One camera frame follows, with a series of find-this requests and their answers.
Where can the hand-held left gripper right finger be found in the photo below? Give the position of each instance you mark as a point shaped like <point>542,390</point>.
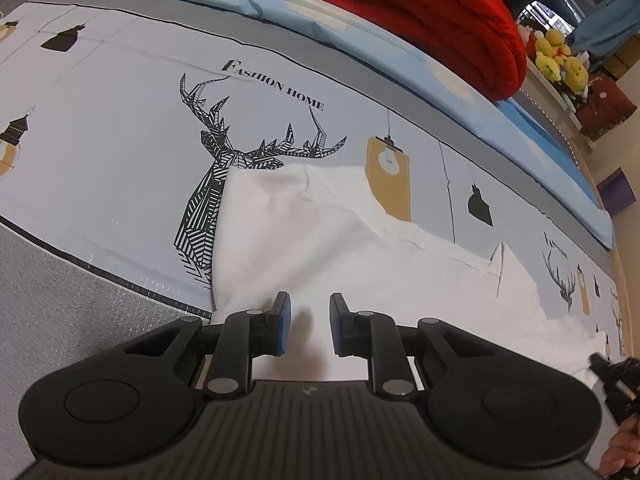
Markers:
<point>337,326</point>

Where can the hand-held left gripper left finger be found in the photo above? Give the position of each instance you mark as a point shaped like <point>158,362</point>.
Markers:
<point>283,326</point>

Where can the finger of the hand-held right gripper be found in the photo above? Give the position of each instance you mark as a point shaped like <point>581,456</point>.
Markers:
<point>600,364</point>

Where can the white small garment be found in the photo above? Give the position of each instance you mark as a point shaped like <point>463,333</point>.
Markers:
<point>320,240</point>

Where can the person's right hand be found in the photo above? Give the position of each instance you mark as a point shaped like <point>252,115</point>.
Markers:
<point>622,452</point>

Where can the purple box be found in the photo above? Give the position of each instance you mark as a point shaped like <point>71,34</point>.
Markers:
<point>616,192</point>

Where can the deer print bed sheet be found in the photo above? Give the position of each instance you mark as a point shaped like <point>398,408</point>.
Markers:
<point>125,135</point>

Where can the dark red cloth bag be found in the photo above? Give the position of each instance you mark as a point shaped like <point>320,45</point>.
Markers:
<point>606,105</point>

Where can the yellow plush toy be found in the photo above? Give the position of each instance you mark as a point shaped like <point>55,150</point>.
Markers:
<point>552,40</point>
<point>575,71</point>

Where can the light blue quilt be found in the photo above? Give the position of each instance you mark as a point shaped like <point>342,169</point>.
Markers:
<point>350,25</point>

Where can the red blanket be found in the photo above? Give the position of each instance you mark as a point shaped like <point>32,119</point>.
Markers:
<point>440,20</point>

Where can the blue curtain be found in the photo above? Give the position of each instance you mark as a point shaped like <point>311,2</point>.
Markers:
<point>607,20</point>

